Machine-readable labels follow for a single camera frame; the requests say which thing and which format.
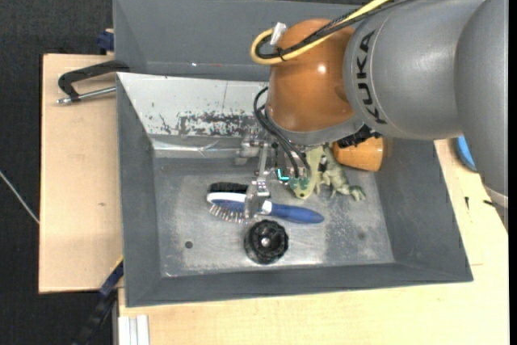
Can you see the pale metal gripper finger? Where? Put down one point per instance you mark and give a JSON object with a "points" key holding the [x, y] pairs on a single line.
{"points": [[264, 190], [251, 206]]}

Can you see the blue and white brush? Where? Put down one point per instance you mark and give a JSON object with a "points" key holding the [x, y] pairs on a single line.
{"points": [[295, 213]]}

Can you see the black round knob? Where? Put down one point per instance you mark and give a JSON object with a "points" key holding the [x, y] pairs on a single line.
{"points": [[266, 242]]}

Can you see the green toy lizard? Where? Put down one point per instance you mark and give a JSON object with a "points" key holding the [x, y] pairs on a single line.
{"points": [[341, 179]]}

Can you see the orange cup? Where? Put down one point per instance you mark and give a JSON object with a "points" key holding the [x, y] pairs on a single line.
{"points": [[359, 157]]}

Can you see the grey metal bin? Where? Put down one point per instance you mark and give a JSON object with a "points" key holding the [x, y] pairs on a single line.
{"points": [[202, 32]]}

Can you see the pale brown flat board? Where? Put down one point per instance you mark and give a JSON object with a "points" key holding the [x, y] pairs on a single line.
{"points": [[76, 182]]}

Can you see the blue round thing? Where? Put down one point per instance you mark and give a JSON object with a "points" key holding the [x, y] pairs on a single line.
{"points": [[464, 153]]}

